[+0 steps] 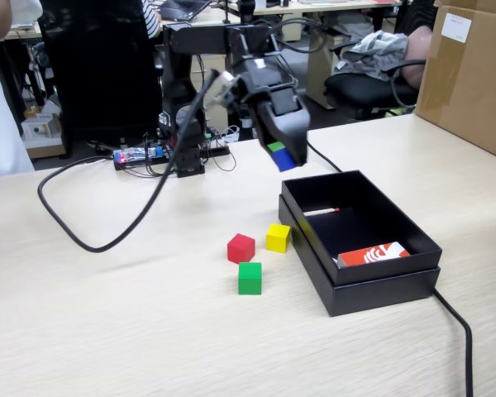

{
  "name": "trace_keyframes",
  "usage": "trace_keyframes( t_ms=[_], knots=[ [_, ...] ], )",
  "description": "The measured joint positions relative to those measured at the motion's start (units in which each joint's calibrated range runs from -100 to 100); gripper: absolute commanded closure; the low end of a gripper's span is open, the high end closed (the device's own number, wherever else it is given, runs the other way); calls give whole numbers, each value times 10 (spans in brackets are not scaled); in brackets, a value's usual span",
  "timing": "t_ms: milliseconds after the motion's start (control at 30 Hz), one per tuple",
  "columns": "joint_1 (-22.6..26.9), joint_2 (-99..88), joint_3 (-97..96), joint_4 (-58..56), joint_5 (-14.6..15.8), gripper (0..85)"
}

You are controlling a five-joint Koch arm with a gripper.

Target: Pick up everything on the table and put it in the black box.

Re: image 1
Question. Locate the black laptop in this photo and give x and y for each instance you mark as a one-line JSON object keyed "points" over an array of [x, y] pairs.
{"points": [[186, 8]]}

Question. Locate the red wooden cube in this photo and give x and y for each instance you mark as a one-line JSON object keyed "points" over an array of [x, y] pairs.
{"points": [[240, 249]]}

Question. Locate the orange and white card box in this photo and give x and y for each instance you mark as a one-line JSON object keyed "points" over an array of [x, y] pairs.
{"points": [[372, 254]]}

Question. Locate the person in striped shirt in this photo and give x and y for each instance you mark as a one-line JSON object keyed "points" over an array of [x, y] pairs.
{"points": [[151, 18]]}

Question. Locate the controller board with red LED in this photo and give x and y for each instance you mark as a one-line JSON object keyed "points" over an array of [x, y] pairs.
{"points": [[124, 158]]}

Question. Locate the green wooden cube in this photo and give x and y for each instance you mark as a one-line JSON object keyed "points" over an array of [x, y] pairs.
{"points": [[250, 279]]}

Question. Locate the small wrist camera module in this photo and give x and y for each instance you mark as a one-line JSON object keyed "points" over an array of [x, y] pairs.
{"points": [[227, 89]]}

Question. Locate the grey patterned clothes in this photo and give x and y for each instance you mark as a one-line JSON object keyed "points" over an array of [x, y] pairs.
{"points": [[376, 51]]}

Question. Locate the white stick with red tip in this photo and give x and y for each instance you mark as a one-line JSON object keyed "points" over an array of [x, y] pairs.
{"points": [[320, 212]]}

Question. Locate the beige drawer cabinet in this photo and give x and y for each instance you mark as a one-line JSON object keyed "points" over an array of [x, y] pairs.
{"points": [[318, 70], [200, 66]]}

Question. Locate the black open box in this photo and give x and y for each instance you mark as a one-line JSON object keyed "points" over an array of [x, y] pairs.
{"points": [[380, 295]]}

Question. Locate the black pole with white rings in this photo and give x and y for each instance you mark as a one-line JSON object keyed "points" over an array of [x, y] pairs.
{"points": [[246, 10]]}

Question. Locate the large black office chair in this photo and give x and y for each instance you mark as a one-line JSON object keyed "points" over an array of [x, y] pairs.
{"points": [[99, 62]]}

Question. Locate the black office chair with armrests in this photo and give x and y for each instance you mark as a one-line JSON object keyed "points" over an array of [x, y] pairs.
{"points": [[355, 89]]}

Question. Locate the large brown cardboard box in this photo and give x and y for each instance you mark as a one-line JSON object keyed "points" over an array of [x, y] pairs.
{"points": [[471, 91]]}

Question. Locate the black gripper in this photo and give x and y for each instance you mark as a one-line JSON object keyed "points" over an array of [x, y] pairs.
{"points": [[268, 82]]}

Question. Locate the person in white shirt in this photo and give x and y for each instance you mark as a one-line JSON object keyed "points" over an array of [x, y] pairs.
{"points": [[0, 124]]}

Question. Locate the yellow wooden cube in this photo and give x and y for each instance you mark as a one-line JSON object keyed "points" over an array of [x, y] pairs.
{"points": [[278, 238]]}

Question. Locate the small white carton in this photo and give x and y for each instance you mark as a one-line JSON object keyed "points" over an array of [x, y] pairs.
{"points": [[41, 130]]}

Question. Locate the blue wooden cube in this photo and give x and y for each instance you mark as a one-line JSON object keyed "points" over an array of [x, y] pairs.
{"points": [[284, 161]]}

